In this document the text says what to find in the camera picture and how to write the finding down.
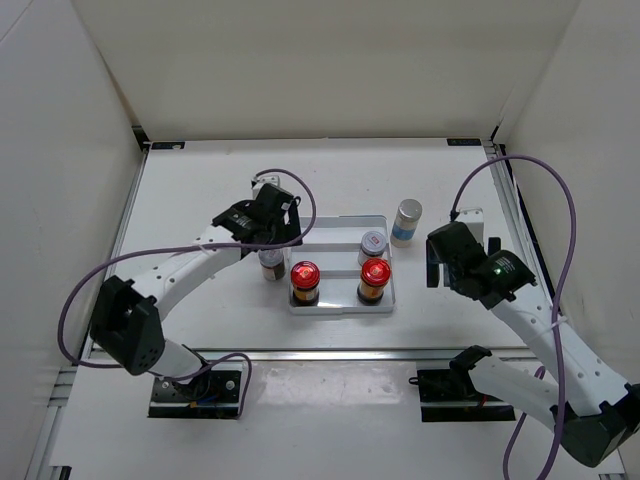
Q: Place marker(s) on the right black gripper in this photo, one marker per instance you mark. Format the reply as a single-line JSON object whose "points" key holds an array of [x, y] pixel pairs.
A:
{"points": [[433, 265]]}

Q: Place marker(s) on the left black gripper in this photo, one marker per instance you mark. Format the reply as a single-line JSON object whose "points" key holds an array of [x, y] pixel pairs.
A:
{"points": [[288, 233]]}

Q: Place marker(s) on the small silver-lid jar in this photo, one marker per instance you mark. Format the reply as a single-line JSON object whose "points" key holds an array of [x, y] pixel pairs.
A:
{"points": [[273, 264], [373, 245]]}

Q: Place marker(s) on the red-lid sauce jar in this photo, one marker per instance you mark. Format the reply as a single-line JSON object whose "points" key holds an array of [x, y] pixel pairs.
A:
{"points": [[305, 280], [374, 276]]}

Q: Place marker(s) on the tall blue-label bottle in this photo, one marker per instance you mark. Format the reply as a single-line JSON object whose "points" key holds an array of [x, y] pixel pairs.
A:
{"points": [[408, 214]]}

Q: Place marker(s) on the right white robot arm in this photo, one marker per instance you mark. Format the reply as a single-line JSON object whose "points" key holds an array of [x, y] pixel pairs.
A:
{"points": [[593, 408]]}

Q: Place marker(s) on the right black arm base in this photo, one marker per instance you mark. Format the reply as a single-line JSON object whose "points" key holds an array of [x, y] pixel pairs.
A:
{"points": [[446, 395]]}

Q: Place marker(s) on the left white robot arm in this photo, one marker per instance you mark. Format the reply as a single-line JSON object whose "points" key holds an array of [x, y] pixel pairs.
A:
{"points": [[127, 318]]}

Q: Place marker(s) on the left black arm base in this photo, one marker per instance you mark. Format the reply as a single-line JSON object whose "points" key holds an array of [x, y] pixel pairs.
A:
{"points": [[214, 395]]}

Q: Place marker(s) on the white three-compartment tray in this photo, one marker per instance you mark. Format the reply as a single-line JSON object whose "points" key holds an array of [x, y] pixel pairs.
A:
{"points": [[333, 245]]}

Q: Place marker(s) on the right blue corner label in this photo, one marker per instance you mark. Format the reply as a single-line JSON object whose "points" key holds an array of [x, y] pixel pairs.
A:
{"points": [[463, 142]]}

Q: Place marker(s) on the blue corner label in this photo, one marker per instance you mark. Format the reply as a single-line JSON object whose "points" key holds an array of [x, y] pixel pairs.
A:
{"points": [[173, 145], [463, 142]]}

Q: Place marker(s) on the left blue corner label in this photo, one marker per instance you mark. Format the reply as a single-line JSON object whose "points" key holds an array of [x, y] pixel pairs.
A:
{"points": [[173, 145]]}

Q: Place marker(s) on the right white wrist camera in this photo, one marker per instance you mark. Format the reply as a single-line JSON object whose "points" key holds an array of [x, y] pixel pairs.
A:
{"points": [[473, 218]]}

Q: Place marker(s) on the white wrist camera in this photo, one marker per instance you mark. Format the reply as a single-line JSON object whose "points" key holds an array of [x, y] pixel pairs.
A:
{"points": [[258, 182], [473, 218]]}

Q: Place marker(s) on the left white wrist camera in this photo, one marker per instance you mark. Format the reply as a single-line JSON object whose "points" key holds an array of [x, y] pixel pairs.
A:
{"points": [[258, 182]]}

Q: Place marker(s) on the aluminium left rail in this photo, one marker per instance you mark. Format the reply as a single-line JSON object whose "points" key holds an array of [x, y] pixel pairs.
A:
{"points": [[82, 358]]}

